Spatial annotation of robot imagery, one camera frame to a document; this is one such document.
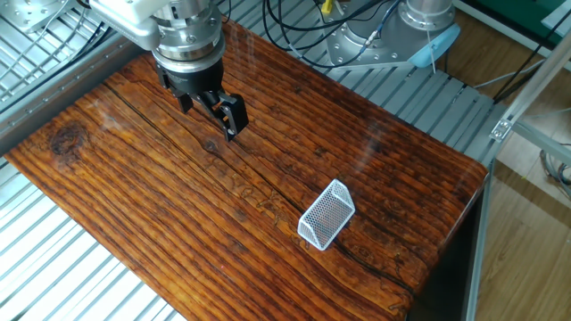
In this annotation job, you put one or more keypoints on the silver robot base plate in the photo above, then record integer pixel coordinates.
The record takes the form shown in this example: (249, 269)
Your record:
(352, 53)

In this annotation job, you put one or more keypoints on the green board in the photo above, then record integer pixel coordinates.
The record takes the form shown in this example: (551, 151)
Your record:
(522, 13)

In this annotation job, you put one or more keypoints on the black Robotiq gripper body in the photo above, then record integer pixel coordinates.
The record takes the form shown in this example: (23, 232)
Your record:
(192, 80)

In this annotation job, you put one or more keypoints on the slanted aluminium frame post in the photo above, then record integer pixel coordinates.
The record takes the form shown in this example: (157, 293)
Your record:
(535, 80)

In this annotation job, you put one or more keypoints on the glossy brown wooden board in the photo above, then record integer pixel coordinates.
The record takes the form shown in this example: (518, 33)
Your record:
(223, 200)

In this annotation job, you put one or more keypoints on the grey aluminium rail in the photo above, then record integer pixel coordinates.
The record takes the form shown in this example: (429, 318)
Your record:
(67, 93)

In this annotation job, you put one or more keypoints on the silver plate with screw holes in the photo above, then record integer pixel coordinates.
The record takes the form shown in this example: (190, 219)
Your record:
(31, 15)

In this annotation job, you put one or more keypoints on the aluminium frame beam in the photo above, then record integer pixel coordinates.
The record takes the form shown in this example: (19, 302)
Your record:
(544, 142)

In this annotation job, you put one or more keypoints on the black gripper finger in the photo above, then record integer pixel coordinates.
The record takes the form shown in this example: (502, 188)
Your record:
(185, 102)
(229, 116)

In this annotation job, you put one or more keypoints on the silver corner bracket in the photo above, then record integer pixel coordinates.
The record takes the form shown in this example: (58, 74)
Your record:
(500, 130)

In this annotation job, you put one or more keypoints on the aluminium table edge profile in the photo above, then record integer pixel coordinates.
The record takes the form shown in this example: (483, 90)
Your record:
(479, 241)

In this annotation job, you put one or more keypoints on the yellow connector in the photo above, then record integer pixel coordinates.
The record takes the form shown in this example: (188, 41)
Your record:
(327, 6)

